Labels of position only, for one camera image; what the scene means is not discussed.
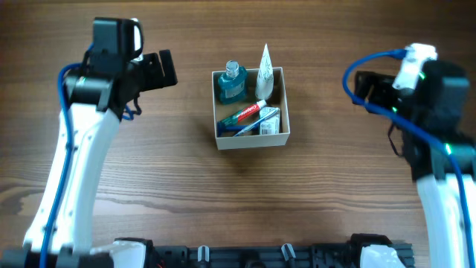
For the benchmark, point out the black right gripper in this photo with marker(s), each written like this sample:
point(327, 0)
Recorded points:
point(364, 87)

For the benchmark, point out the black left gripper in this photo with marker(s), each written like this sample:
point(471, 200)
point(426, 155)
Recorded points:
point(166, 68)

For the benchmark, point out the blue mouthwash bottle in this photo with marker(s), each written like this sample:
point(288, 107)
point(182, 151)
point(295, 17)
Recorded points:
point(232, 83)

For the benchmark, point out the blue disposable razor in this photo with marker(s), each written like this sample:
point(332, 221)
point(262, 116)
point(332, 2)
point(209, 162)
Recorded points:
point(222, 128)

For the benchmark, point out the red green toothpaste tube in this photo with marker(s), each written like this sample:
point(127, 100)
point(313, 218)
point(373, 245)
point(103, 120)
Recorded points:
point(242, 114)

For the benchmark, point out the blue white toothbrush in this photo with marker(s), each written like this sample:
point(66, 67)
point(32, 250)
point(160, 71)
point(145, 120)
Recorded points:
point(249, 127)

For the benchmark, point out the green white soap bar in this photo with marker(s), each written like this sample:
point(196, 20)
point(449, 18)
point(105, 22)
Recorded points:
point(270, 126)

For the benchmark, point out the white lotion tube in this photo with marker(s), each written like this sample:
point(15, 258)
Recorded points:
point(265, 77)

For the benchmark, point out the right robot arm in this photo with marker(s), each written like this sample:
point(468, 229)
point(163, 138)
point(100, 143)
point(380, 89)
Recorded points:
point(441, 157)

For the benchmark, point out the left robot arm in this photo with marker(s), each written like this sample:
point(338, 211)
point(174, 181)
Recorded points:
point(95, 95)

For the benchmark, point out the white cardboard box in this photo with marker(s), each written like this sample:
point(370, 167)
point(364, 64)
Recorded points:
point(227, 141)

